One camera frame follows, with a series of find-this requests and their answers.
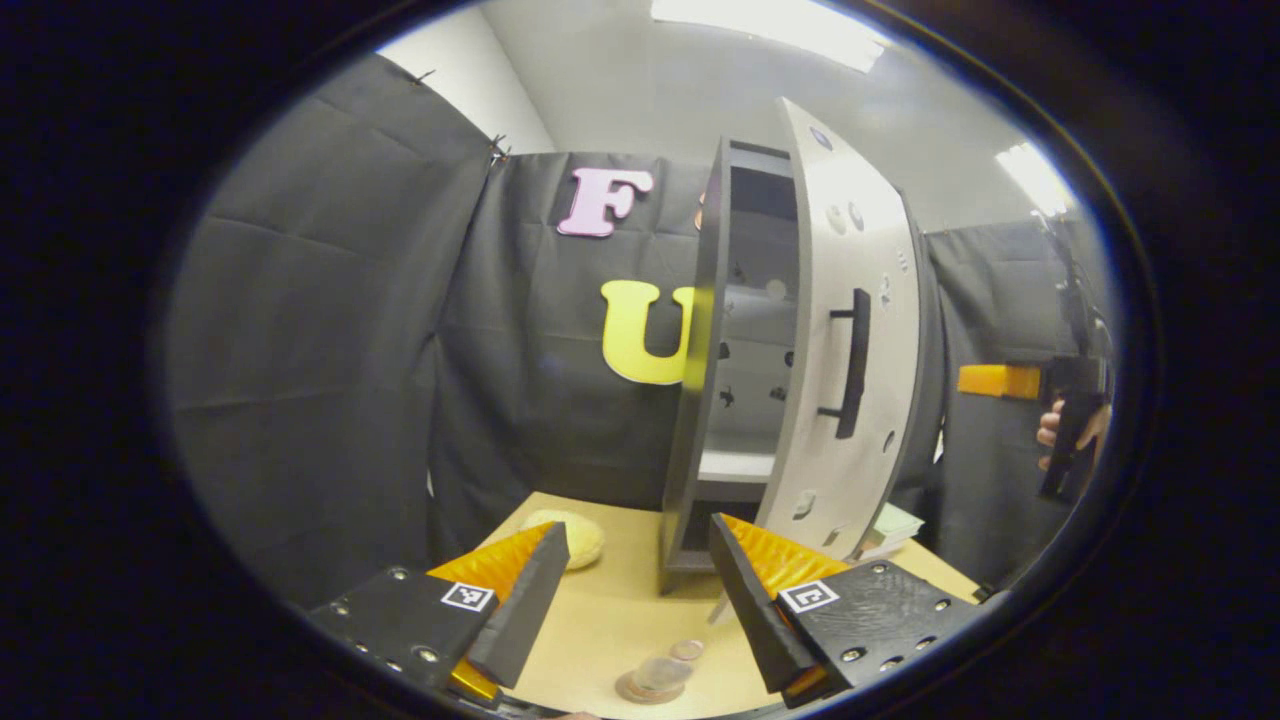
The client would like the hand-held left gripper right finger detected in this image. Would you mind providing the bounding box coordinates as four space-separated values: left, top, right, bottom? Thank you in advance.
708 512 988 710

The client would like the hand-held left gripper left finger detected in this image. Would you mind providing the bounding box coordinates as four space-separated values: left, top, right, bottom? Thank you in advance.
305 520 571 707

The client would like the clear plastic bottle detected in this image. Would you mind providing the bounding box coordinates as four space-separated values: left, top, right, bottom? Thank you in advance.
625 638 706 699

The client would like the round brown coaster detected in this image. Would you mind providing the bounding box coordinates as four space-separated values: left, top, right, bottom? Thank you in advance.
614 668 691 705

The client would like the black door handle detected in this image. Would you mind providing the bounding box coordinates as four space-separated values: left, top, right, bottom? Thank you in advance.
818 288 873 441

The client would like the dark grey cabinet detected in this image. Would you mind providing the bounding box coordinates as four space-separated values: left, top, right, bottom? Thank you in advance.
658 138 801 596

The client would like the light grey cabinet door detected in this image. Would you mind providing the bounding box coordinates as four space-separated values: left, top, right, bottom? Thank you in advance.
755 97 923 561

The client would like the grey cabinet shelf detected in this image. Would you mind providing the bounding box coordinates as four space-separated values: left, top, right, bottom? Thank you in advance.
698 450 779 486

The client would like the yellow lumpy ball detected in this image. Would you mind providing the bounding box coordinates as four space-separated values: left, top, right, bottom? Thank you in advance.
520 510 606 571

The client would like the green book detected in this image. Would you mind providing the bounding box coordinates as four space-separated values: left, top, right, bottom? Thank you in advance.
870 503 926 551

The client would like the rectangular ceiling light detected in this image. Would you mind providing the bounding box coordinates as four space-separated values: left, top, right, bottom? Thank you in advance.
650 0 893 73
995 142 1079 218

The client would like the black backdrop cloth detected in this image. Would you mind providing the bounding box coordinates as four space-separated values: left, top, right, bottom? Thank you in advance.
165 55 1116 611

